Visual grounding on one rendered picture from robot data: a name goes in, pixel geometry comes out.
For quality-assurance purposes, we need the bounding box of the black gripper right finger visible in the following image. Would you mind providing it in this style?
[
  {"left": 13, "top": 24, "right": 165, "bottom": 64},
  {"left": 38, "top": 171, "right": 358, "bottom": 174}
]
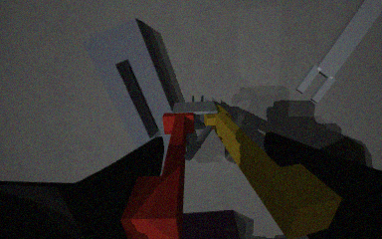
[{"left": 264, "top": 132, "right": 382, "bottom": 239}]

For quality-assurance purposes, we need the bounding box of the grey flat bar with forked end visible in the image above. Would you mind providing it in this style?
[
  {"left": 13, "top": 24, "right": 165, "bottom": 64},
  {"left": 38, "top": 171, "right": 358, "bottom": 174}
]
[{"left": 296, "top": 0, "right": 382, "bottom": 103}]

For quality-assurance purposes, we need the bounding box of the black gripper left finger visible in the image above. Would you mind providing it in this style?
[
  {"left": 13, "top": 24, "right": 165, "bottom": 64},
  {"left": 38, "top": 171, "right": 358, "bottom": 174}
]
[{"left": 0, "top": 136, "right": 164, "bottom": 239}]

